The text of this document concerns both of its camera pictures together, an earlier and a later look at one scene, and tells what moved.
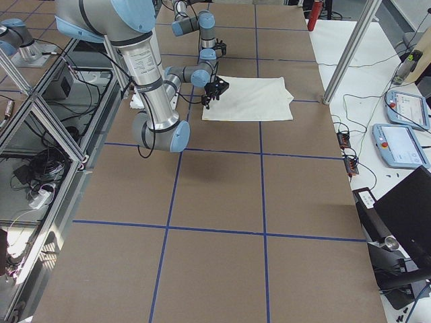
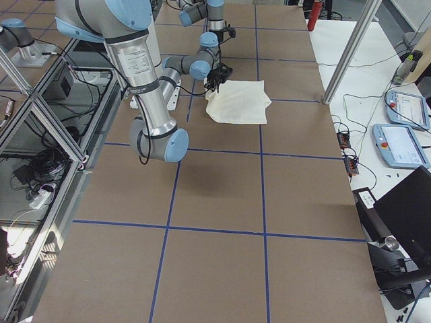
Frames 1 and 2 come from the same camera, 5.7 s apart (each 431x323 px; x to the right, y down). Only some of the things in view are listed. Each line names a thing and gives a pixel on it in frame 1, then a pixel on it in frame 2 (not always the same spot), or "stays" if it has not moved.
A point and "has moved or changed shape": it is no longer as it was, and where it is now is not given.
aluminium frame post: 370,11 stays
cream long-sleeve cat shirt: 250,99 has moved or changed shape
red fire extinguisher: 316,11 stays
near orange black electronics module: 351,165 stays
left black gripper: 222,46 to 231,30
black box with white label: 373,221 stays
